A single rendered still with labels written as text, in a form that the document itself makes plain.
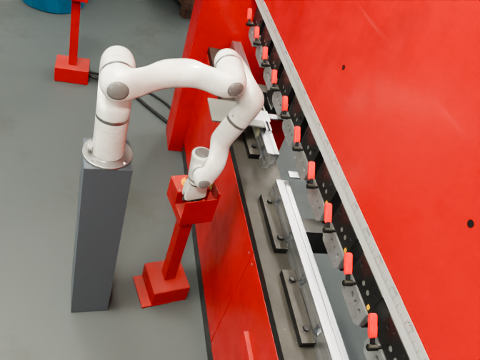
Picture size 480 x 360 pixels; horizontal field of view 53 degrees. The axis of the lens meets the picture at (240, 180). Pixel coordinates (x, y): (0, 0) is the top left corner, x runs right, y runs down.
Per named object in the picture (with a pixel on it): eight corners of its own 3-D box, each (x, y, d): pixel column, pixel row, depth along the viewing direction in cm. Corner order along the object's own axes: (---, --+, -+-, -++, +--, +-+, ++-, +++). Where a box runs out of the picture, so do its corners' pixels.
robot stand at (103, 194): (71, 312, 244) (83, 168, 179) (71, 282, 256) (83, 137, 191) (107, 310, 250) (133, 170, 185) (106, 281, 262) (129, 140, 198)
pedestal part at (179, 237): (161, 271, 262) (181, 203, 227) (171, 269, 265) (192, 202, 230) (164, 280, 259) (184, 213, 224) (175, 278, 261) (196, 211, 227)
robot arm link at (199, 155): (209, 183, 203) (206, 168, 209) (214, 161, 194) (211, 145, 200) (189, 183, 201) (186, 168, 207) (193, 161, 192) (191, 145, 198)
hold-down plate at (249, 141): (237, 120, 252) (239, 115, 250) (247, 121, 254) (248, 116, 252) (248, 158, 231) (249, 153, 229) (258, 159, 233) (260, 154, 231)
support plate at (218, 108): (207, 99, 237) (207, 97, 237) (257, 106, 246) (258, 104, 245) (211, 121, 225) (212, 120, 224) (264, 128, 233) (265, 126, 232)
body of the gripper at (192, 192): (205, 171, 211) (201, 188, 219) (183, 174, 207) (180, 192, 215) (211, 183, 207) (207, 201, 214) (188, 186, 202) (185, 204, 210)
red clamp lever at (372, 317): (369, 313, 127) (369, 351, 126) (383, 313, 128) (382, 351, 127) (366, 312, 128) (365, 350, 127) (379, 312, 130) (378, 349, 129)
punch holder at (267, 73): (262, 74, 234) (273, 44, 223) (278, 77, 237) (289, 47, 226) (268, 92, 224) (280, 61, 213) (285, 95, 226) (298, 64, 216)
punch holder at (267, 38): (254, 53, 248) (264, 23, 237) (269, 56, 251) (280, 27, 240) (260, 69, 238) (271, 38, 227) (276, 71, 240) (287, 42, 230)
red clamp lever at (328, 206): (325, 202, 155) (324, 233, 153) (336, 203, 156) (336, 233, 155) (323, 202, 156) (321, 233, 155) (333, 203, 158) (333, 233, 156)
